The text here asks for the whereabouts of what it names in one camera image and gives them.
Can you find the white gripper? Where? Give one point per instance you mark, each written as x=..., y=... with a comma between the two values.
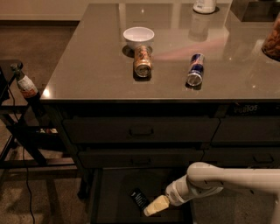
x=174, y=193

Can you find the blue rxbar blueberry wrapper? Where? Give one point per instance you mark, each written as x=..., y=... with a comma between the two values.
x=139, y=198

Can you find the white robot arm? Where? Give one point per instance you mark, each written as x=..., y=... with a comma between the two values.
x=203, y=179

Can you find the middle left drawer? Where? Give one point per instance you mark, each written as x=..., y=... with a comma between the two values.
x=109, y=158

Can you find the open bottom drawer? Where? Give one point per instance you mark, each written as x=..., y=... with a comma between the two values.
x=111, y=201

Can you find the top left drawer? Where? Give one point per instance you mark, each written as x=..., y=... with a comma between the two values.
x=140, y=129

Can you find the dark counter cabinet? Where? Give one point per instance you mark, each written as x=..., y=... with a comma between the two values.
x=95, y=76

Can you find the top right drawer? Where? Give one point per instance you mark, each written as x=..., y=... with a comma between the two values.
x=248, y=130

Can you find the cheetos snack bag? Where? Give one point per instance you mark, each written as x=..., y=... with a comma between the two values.
x=257, y=109

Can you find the blue red bull can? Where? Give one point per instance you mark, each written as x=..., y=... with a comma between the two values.
x=196, y=70

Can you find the gold soda can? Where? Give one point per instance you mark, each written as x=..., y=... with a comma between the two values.
x=142, y=61

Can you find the dark side stand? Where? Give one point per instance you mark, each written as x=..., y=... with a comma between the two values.
x=33, y=143

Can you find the white ceramic bowl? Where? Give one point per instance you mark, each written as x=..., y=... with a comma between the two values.
x=138, y=36

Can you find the cola bottle with label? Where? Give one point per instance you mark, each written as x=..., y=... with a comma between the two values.
x=28, y=89

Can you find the white plastic bottle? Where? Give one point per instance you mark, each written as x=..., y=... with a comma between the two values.
x=204, y=6

